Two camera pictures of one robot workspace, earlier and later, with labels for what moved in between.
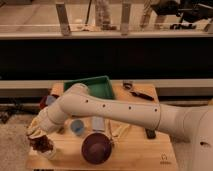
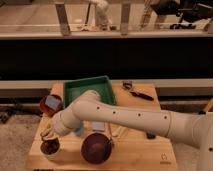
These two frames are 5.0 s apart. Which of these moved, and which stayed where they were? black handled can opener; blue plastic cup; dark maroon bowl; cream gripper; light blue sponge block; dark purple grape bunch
Moved: dark purple grape bunch; cream gripper
Stayed: black handled can opener; light blue sponge block; dark maroon bowl; blue plastic cup
